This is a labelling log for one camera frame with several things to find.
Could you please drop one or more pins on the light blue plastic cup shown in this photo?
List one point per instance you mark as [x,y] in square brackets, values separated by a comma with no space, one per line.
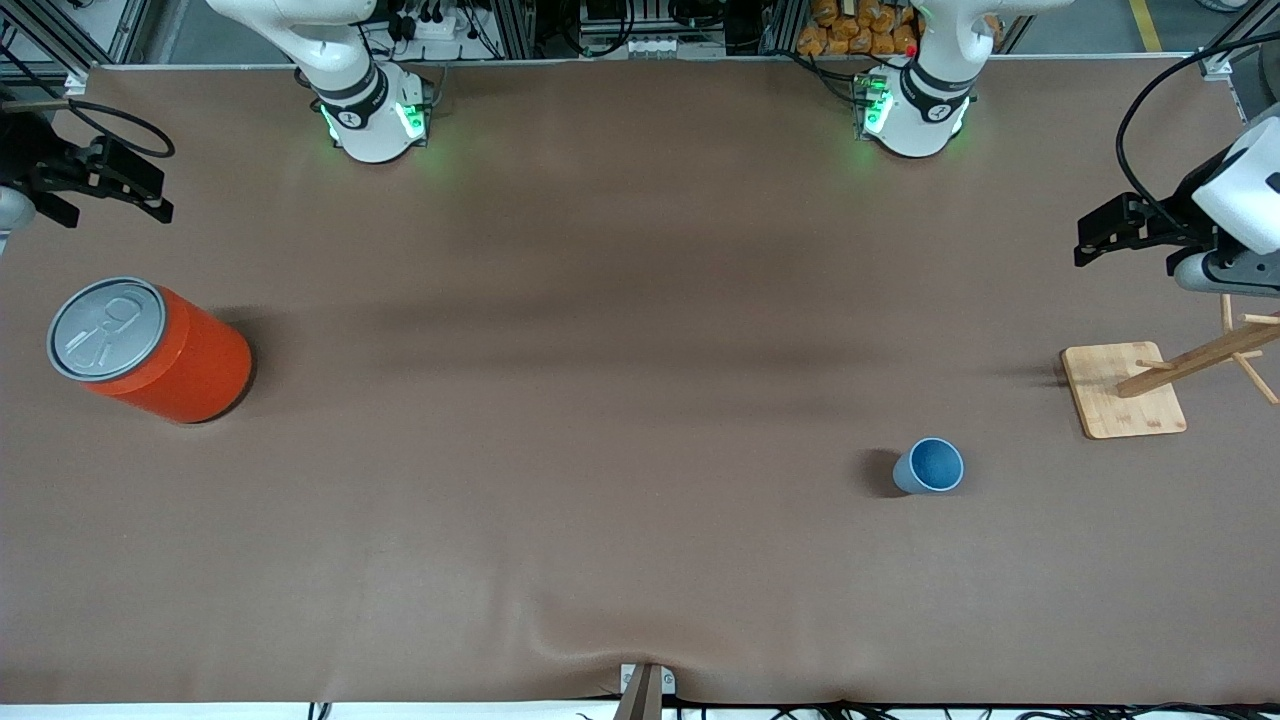
[935,465]

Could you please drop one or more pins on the orange snack bags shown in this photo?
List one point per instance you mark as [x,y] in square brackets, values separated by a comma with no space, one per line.
[850,30]

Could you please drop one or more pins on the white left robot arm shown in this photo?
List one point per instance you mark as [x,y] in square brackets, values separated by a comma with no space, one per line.
[920,110]

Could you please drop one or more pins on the wooden cup rack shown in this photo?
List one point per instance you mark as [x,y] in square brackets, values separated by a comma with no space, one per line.
[1125,395]

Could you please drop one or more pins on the orange can with silver lid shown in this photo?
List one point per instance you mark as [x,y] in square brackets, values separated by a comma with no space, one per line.
[190,370]

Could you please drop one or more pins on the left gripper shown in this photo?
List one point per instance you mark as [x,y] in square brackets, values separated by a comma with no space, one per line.
[1178,216]

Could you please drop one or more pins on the metal table edge bracket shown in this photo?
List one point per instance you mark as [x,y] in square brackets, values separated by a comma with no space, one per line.
[647,685]

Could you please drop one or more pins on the brown table mat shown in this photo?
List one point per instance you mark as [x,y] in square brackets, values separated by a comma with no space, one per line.
[600,520]

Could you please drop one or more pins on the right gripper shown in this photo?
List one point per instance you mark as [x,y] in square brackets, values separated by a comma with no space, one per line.
[32,157]

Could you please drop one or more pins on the white power strip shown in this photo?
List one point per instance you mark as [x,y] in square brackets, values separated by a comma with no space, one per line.
[650,46]

